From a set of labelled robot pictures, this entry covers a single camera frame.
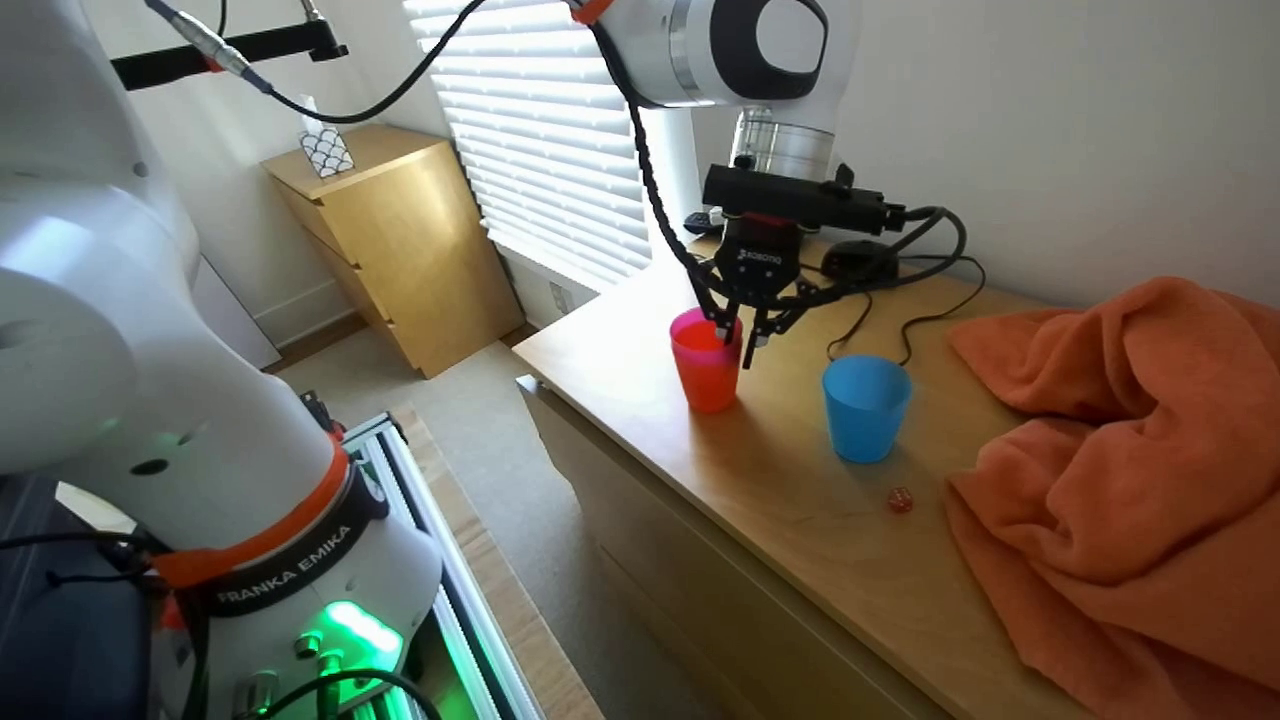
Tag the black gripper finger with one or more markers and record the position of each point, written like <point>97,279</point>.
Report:
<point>726,325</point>
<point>756,335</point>

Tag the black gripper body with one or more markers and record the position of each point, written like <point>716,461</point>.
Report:
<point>756,264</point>

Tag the pink plastic cup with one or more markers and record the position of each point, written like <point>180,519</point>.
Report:
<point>706,361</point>

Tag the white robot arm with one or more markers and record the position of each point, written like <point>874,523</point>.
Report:
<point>113,382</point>

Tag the black computer mouse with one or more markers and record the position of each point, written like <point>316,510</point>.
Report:
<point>857,264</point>

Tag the blue plastic cup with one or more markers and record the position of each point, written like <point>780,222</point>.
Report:
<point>867,400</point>

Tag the wooden dresser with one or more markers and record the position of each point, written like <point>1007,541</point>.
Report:
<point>766,560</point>

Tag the white window blind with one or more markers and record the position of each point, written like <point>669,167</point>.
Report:
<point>540,134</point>

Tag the small wooden cabinet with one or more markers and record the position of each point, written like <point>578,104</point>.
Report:
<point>400,234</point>

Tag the orange towel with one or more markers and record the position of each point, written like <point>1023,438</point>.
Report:
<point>1129,525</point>

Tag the patterned white card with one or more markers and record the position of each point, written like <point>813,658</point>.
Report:
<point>324,149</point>

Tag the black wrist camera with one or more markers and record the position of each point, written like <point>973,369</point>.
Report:
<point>802,200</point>

